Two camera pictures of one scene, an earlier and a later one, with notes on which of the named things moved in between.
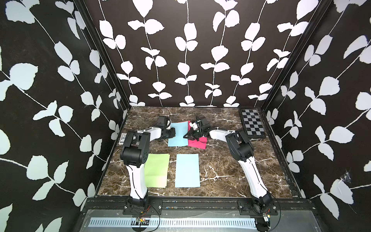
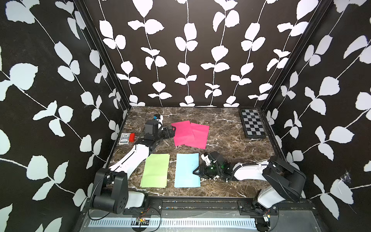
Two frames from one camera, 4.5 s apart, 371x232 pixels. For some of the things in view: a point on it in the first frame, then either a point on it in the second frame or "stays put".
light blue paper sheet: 181,129 -> 186,164
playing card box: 122,138 stays put
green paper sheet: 156,170 stays put
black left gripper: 172,133 stays put
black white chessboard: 253,123 stays put
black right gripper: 191,134 -> 202,171
